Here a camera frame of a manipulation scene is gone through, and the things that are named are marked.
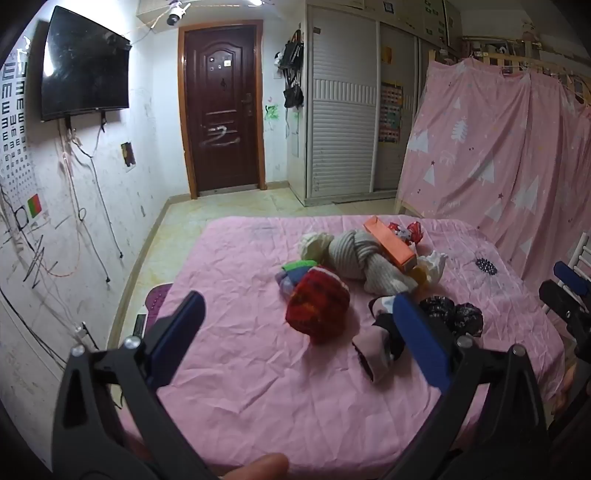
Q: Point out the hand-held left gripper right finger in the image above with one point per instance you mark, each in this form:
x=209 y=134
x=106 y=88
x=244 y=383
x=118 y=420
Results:
x=420 y=337

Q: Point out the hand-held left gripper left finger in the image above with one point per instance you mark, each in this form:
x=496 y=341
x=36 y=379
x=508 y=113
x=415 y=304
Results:
x=184 y=327

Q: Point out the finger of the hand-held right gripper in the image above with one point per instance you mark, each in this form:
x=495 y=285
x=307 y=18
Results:
x=561 y=300
x=572 y=276

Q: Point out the blue knitted cloth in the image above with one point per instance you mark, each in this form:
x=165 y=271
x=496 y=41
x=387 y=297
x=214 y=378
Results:
x=285 y=282

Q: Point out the cream cloth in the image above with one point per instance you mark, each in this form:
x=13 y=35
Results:
x=316 y=245

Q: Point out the person's left hand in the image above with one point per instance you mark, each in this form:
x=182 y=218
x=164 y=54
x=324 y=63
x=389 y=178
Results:
x=258 y=468

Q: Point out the purple stool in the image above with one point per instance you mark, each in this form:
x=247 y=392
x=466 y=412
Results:
x=157 y=300

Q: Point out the black lace cloth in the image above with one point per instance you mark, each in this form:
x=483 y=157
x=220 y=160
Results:
x=455 y=316

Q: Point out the pink and black sock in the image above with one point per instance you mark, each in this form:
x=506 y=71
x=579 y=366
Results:
x=376 y=355

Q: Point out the white crumpled paper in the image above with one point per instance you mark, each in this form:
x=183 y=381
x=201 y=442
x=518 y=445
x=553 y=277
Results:
x=431 y=265

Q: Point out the pink bed sheet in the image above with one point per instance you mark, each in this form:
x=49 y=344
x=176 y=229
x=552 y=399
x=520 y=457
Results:
x=258 y=369

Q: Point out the orange cardboard box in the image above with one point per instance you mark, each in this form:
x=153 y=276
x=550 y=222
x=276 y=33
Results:
x=392 y=244

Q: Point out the beige knitted scarf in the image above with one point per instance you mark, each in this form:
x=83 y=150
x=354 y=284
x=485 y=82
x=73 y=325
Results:
x=355 y=258

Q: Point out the red snack wrapper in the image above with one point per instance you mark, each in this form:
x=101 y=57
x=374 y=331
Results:
x=408 y=230

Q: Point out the red knitted hat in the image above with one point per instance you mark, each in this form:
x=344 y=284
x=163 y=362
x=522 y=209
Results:
x=316 y=304

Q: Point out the green cloth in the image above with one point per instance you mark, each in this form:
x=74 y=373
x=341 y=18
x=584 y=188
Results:
x=300 y=265

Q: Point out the pink printed curtain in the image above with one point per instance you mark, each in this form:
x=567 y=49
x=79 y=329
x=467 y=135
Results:
x=489 y=152

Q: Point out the dark brown door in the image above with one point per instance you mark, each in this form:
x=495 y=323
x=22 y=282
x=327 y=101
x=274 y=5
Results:
x=221 y=110

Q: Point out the white slatted wardrobe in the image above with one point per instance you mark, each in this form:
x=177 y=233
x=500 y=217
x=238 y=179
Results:
x=344 y=115

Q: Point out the eye chart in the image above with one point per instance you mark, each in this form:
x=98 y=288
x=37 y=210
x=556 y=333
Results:
x=14 y=138

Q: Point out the black hanging bags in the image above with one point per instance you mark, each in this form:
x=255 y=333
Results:
x=292 y=69

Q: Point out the orange sticker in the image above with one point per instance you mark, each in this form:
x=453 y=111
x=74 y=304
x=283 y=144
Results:
x=387 y=55

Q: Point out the broken wall socket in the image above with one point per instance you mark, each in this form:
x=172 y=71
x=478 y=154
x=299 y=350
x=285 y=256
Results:
x=128 y=154

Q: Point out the colourful wall poster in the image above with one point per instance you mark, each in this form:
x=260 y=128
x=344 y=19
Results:
x=390 y=113

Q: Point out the wooden bunk bed frame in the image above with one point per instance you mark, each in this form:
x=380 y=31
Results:
x=503 y=59

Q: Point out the black wall television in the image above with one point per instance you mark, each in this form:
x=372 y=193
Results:
x=85 y=64

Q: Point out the white security camera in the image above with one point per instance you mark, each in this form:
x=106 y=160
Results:
x=175 y=13

